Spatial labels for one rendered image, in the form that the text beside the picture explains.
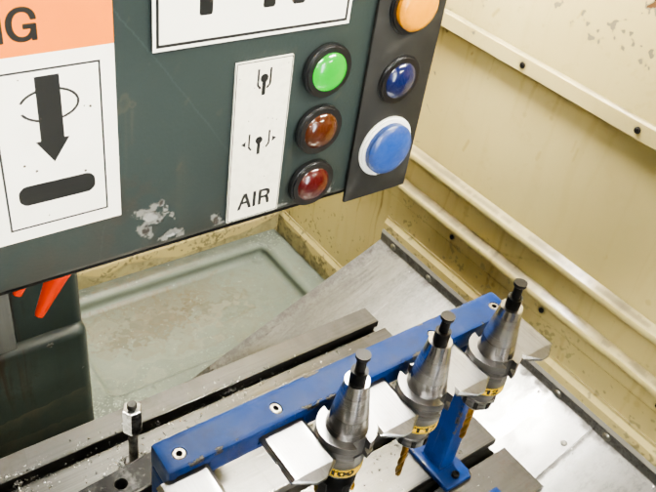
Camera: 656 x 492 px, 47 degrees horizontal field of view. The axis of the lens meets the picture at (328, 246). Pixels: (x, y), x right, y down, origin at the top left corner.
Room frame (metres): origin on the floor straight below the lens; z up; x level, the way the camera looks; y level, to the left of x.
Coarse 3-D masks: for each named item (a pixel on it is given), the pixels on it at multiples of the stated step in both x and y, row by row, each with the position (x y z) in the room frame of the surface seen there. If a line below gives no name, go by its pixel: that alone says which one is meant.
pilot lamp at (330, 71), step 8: (328, 56) 0.33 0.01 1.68; (336, 56) 0.33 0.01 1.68; (320, 64) 0.32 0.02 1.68; (328, 64) 0.33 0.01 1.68; (336, 64) 0.33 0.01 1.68; (344, 64) 0.33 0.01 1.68; (320, 72) 0.32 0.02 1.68; (328, 72) 0.32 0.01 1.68; (336, 72) 0.33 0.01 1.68; (344, 72) 0.33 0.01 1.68; (320, 80) 0.32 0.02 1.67; (328, 80) 0.33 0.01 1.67; (336, 80) 0.33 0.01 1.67; (320, 88) 0.33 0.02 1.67; (328, 88) 0.33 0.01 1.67
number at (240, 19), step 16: (240, 0) 0.30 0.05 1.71; (256, 0) 0.30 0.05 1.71; (272, 0) 0.31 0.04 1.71; (288, 0) 0.31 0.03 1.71; (304, 0) 0.32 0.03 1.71; (320, 0) 0.33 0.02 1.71; (336, 0) 0.33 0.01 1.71; (240, 16) 0.30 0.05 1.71; (256, 16) 0.30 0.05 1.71; (272, 16) 0.31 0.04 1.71; (288, 16) 0.31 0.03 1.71
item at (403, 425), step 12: (372, 384) 0.56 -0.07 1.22; (384, 384) 0.56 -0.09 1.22; (372, 396) 0.54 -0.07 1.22; (384, 396) 0.55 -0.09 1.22; (396, 396) 0.55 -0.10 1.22; (372, 408) 0.53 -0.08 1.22; (384, 408) 0.53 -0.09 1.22; (396, 408) 0.53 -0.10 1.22; (408, 408) 0.53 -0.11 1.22; (384, 420) 0.51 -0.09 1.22; (396, 420) 0.52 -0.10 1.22; (408, 420) 0.52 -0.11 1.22; (384, 432) 0.50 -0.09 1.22; (396, 432) 0.50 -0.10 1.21; (408, 432) 0.50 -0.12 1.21
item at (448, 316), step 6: (444, 312) 0.57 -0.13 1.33; (450, 312) 0.57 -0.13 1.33; (444, 318) 0.56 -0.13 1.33; (450, 318) 0.56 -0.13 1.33; (444, 324) 0.56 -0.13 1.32; (450, 324) 0.56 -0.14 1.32; (438, 330) 0.57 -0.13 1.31; (444, 330) 0.56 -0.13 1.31; (450, 330) 0.57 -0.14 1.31; (438, 336) 0.56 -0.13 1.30; (444, 336) 0.56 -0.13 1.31; (450, 336) 0.56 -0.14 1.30; (438, 342) 0.56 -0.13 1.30; (444, 342) 0.56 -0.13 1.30
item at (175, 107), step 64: (128, 0) 0.27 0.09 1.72; (128, 64) 0.27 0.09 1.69; (192, 64) 0.29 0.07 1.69; (128, 128) 0.27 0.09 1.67; (192, 128) 0.29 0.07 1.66; (128, 192) 0.27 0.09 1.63; (192, 192) 0.29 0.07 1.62; (0, 256) 0.23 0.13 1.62; (64, 256) 0.24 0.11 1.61; (128, 256) 0.27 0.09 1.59
